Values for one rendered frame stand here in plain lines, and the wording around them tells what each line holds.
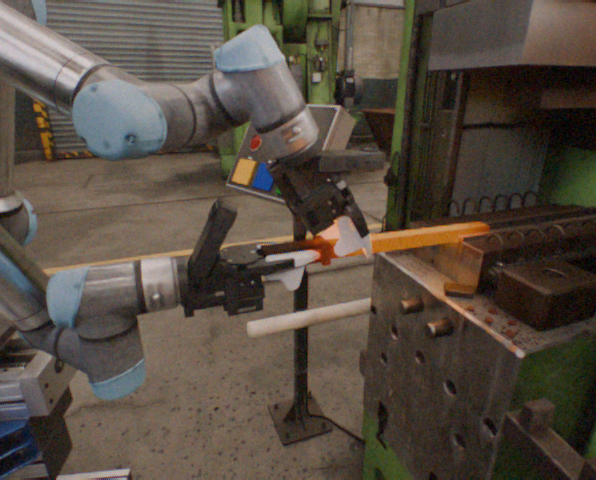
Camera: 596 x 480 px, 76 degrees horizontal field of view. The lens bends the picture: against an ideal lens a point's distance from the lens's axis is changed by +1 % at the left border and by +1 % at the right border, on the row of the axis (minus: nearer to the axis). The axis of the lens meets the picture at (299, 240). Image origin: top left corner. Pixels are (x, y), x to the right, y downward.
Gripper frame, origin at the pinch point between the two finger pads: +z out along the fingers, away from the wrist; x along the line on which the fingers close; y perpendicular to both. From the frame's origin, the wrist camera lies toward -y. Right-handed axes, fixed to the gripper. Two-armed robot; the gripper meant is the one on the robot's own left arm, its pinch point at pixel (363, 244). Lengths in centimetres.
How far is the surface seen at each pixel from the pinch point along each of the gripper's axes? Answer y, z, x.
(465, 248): -14.6, 10.3, 3.8
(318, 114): -19, -10, -47
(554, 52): -34.6, -13.2, 7.8
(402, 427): 11.2, 44.0, 0.9
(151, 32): -50, -116, -789
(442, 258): -12.7, 13.9, -1.3
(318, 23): -221, 1, -483
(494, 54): -29.6, -16.0, 3.0
